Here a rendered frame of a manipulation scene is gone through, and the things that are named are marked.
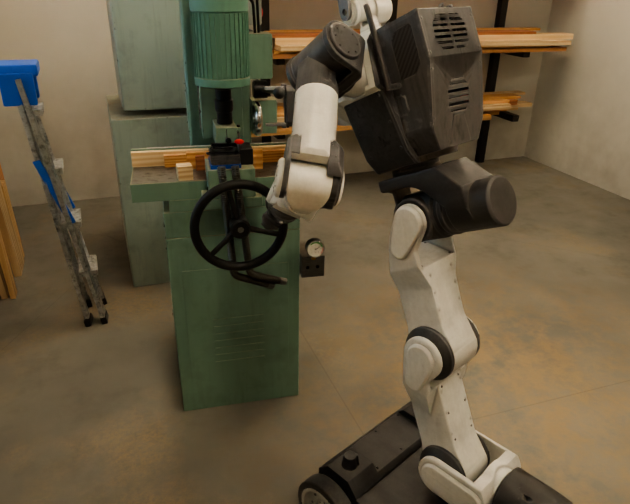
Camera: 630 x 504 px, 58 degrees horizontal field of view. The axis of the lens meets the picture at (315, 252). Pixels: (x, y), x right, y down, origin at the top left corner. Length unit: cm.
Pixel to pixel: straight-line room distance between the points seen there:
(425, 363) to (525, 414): 97
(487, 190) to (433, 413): 64
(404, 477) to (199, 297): 87
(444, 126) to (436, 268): 36
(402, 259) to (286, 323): 79
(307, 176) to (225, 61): 80
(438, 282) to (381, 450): 62
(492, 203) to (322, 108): 41
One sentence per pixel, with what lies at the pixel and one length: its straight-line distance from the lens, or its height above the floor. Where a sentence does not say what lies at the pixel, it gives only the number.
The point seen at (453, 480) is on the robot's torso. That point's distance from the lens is 161.
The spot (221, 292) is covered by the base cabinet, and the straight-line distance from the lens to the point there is 198.
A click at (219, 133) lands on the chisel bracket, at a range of 189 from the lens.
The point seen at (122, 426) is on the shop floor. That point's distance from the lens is 226.
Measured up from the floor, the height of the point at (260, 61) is 121.
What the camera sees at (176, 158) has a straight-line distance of 195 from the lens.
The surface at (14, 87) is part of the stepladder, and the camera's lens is 251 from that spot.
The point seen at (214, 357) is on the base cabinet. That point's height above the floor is 23.
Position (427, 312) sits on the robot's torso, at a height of 73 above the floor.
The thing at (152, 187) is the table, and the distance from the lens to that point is 182.
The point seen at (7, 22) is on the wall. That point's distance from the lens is 423.
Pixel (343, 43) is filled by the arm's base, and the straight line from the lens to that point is 121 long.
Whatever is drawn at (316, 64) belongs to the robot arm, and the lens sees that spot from 121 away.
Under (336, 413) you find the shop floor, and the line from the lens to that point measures 222.
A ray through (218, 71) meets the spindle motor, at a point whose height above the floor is 121.
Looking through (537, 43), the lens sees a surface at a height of 107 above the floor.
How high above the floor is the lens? 147
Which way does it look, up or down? 26 degrees down
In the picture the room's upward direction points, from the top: 1 degrees clockwise
